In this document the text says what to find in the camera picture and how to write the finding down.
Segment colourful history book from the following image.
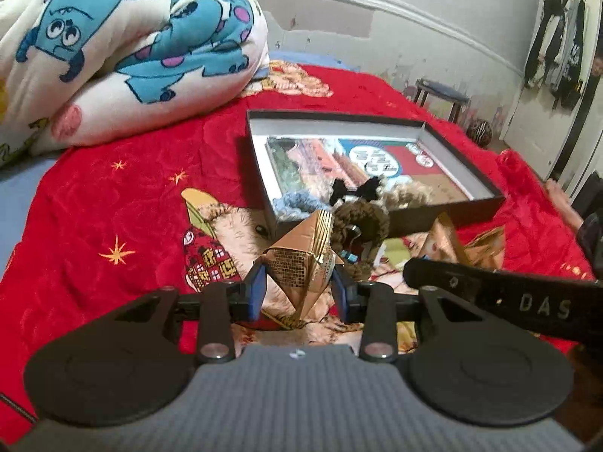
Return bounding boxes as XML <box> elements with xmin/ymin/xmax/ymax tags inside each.
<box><xmin>266</xmin><ymin>136</ymin><xmax>474</xmax><ymax>204</ymax></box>

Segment dark grey trouser leg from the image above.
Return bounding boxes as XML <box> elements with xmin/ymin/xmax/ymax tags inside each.
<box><xmin>577</xmin><ymin>209</ymin><xmax>603</xmax><ymax>281</ymax></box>

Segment black cardboard box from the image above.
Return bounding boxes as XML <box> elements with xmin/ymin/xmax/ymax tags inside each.
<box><xmin>246</xmin><ymin>110</ymin><xmax>504</xmax><ymax>238</ymax></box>

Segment monster print white blanket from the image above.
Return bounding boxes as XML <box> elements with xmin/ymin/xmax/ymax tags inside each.
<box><xmin>1</xmin><ymin>0</ymin><xmax>269</xmax><ymax>164</ymax></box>

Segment brown crochet scrunchie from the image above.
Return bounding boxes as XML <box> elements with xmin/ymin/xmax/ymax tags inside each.
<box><xmin>330</xmin><ymin>199</ymin><xmax>389</xmax><ymax>282</ymax></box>

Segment hanging dark clothes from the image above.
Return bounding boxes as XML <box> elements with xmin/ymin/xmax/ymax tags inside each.
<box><xmin>523</xmin><ymin>0</ymin><xmax>587</xmax><ymax>111</ymax></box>

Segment cream crochet scrunchie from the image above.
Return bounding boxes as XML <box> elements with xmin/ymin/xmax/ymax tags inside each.
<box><xmin>379</xmin><ymin>181</ymin><xmax>433</xmax><ymax>211</ymax></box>

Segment red bed blanket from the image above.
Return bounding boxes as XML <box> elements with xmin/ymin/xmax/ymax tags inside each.
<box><xmin>0</xmin><ymin>64</ymin><xmax>596</xmax><ymax>446</ymax></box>

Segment light blue bed sheet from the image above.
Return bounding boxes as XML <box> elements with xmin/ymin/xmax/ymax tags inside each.
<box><xmin>0</xmin><ymin>152</ymin><xmax>60</xmax><ymax>269</ymax></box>

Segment brown patterned ball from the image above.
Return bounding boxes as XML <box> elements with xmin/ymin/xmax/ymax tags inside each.
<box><xmin>466</xmin><ymin>119</ymin><xmax>493</xmax><ymax>148</ymax></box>

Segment white door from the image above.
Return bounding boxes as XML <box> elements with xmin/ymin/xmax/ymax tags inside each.
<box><xmin>503</xmin><ymin>0</ymin><xmax>602</xmax><ymax>180</ymax></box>

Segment brown pyramid snack packet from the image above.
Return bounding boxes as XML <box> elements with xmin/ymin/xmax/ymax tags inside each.
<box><xmin>262</xmin><ymin>209</ymin><xmax>337</xmax><ymax>319</ymax></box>
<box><xmin>464</xmin><ymin>226</ymin><xmax>506</xmax><ymax>270</ymax></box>
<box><xmin>423</xmin><ymin>213</ymin><xmax>469</xmax><ymax>265</ymax></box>

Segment blue padded stool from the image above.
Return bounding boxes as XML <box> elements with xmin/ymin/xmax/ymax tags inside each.
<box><xmin>413</xmin><ymin>79</ymin><xmax>470</xmax><ymax>124</ymax></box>

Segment black crochet scrunchie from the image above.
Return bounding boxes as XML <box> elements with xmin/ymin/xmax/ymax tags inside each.
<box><xmin>329</xmin><ymin>177</ymin><xmax>381</xmax><ymax>206</ymax></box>

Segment person bare foot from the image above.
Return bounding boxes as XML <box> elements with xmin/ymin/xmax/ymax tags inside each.
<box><xmin>545</xmin><ymin>179</ymin><xmax>584</xmax><ymax>234</ymax></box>

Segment blue crochet scrunchie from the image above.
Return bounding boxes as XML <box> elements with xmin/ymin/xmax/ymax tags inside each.
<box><xmin>272</xmin><ymin>190</ymin><xmax>331</xmax><ymax>221</ymax></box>

